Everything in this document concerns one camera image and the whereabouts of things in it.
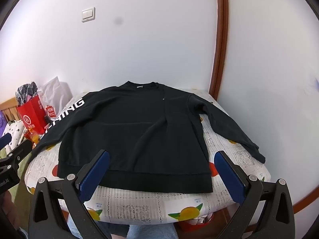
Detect orange drink bottle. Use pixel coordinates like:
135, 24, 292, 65
27, 127, 41, 145

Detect light green cloth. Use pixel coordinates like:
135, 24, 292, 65
0, 147, 34, 180

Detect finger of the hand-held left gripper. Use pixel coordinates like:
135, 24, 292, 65
0, 134, 13, 151
0, 139, 33, 173

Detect white light switch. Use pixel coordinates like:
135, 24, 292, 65
81, 7, 96, 22

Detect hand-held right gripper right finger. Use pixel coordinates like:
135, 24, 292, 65
214, 151, 303, 239

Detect brown wooden door frame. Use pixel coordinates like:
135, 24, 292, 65
209, 0, 229, 100

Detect black sweatshirt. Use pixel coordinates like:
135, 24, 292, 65
32, 81, 266, 194

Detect brown wooden trim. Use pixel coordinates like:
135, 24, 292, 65
292, 192, 316, 215

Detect fruit printed tablecloth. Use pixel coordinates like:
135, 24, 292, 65
24, 88, 271, 226

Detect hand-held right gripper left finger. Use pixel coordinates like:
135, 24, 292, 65
28, 150, 110, 239

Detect white dotted cloth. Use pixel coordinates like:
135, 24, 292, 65
2, 119, 28, 152

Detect plaid cloth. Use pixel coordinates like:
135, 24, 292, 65
15, 82, 39, 105

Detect white plastic bag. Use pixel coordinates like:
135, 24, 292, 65
40, 76, 73, 123

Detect person's blue jeans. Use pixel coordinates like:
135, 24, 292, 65
67, 214, 179, 239

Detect wooden headboard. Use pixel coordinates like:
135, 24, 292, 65
0, 97, 19, 123

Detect red paper shopping bag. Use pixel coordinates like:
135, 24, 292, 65
17, 95, 49, 134

